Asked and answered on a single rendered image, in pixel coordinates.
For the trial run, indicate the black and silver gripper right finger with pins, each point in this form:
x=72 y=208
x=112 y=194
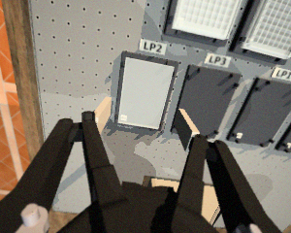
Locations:
x=240 y=208

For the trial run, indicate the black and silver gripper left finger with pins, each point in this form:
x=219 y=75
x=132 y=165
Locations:
x=25 y=209

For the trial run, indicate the dark grey l-shaped nest locator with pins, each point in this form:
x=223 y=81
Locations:
x=169 y=31

